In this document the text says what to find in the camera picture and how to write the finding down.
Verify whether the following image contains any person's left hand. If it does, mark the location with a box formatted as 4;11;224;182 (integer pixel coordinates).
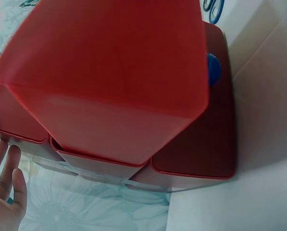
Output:
0;107;28;231

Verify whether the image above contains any tall red plastic bin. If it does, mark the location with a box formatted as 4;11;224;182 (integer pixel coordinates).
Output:
0;0;212;167

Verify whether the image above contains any blue round object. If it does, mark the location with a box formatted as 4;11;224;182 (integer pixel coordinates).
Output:
206;53;221;86

